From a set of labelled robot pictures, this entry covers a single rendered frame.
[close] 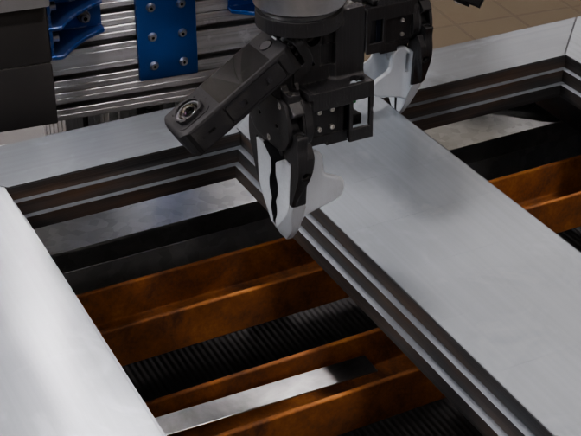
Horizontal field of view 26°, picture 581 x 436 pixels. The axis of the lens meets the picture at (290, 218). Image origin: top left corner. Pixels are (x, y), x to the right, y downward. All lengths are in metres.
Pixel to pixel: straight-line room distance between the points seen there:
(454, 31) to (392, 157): 2.52
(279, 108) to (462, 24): 2.90
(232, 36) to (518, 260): 0.79
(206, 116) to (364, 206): 0.31
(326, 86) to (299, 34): 0.06
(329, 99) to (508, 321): 0.25
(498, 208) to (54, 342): 0.46
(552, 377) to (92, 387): 0.37
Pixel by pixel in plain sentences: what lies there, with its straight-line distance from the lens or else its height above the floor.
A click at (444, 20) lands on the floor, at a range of 3.92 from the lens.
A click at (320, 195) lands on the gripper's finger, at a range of 1.08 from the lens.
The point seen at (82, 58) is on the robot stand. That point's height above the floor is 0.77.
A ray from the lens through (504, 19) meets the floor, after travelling 3.96.
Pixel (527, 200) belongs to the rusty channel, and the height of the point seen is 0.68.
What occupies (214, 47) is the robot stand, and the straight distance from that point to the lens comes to 1.85.
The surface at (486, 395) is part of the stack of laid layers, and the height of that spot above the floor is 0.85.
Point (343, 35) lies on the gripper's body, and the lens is 1.03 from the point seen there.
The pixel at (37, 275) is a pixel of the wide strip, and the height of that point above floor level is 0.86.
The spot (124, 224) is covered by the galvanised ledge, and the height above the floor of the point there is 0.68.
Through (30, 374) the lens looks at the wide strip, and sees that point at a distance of 1.05.
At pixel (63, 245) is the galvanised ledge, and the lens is 1.55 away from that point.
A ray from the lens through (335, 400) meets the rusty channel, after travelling 1.23.
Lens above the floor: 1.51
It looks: 32 degrees down
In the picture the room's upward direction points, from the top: straight up
